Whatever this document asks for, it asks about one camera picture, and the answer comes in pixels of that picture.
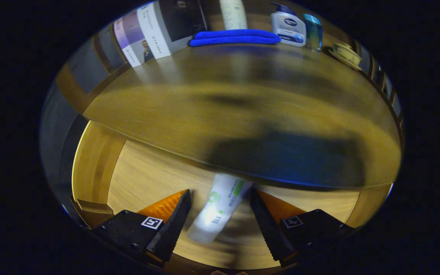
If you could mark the thick white book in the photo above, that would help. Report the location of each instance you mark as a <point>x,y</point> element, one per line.
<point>166,26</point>

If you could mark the teal glass bottle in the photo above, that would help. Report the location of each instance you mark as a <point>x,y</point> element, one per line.
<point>313,34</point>

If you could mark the brown wooden countertop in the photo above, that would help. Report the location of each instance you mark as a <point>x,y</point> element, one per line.
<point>204,107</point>

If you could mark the white pump bottle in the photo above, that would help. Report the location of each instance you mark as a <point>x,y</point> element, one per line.
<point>233,15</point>

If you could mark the brown wooden drawer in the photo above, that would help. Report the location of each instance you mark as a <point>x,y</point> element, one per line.
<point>147,175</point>

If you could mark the white bottle with blue cap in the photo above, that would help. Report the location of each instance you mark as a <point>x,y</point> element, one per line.
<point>288,26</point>

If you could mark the purple white book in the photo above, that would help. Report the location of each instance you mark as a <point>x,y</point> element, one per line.
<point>128,34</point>

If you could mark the beige lidded teacup with saucer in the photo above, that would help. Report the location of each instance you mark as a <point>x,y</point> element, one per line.
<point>344,53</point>

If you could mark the folded blue cloth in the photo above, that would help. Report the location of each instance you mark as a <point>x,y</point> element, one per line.
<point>235,37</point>

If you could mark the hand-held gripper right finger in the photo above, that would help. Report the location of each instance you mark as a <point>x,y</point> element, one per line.
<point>269,229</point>

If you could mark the white tube with green print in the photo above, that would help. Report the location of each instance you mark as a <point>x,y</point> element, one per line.
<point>220,208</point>

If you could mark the black backdrop cloth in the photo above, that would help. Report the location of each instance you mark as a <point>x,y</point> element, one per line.
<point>52,145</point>

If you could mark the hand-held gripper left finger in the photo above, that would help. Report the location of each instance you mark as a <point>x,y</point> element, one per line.
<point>174,225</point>

